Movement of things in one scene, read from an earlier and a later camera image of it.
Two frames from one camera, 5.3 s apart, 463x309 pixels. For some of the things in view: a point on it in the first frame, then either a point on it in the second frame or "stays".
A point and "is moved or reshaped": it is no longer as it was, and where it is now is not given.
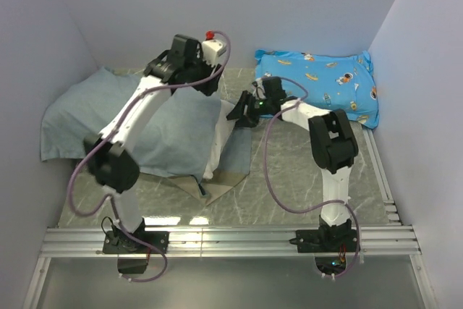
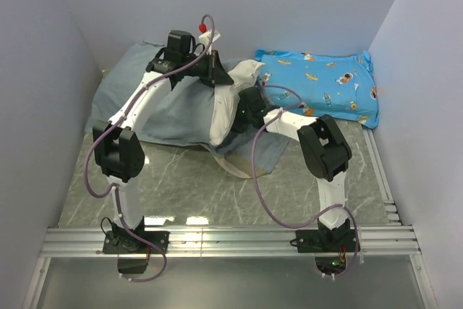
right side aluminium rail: (391, 208) stays
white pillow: (223, 130) → (226, 99)
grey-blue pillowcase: (175, 140) is moved or reshaped
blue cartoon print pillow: (333, 82) stays
